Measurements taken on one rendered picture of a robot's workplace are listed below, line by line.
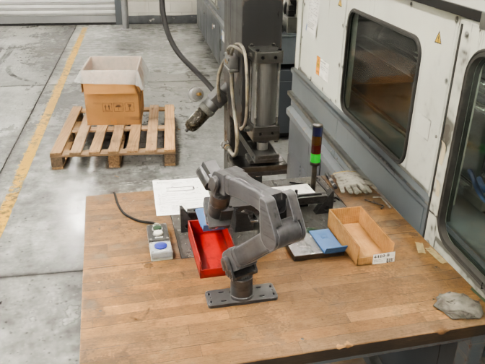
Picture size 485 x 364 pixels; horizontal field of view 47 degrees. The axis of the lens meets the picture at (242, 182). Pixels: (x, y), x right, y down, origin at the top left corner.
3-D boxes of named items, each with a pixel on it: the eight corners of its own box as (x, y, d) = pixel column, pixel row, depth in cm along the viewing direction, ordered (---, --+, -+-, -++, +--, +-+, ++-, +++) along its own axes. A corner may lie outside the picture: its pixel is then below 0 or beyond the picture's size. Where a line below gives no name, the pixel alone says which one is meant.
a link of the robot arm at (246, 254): (219, 253, 156) (273, 219, 129) (239, 247, 160) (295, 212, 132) (227, 274, 155) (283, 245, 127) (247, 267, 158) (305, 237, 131)
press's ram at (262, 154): (234, 187, 182) (235, 100, 169) (219, 157, 204) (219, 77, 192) (287, 183, 185) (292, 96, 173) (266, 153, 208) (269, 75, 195)
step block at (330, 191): (315, 214, 203) (317, 192, 199) (312, 210, 205) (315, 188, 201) (332, 212, 204) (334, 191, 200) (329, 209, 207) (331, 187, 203)
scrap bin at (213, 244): (200, 279, 166) (199, 261, 163) (188, 235, 188) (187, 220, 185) (239, 274, 168) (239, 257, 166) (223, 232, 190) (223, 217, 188)
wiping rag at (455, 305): (423, 299, 160) (448, 324, 149) (424, 290, 159) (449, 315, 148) (465, 292, 163) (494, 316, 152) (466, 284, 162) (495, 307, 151)
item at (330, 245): (326, 256, 174) (327, 248, 173) (308, 232, 187) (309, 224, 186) (346, 253, 176) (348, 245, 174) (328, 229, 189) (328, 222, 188)
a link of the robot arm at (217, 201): (203, 194, 159) (206, 180, 153) (221, 188, 161) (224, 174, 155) (214, 214, 156) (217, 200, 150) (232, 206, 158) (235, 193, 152)
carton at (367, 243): (356, 269, 173) (359, 247, 170) (327, 228, 195) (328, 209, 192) (393, 263, 176) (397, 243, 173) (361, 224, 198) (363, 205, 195)
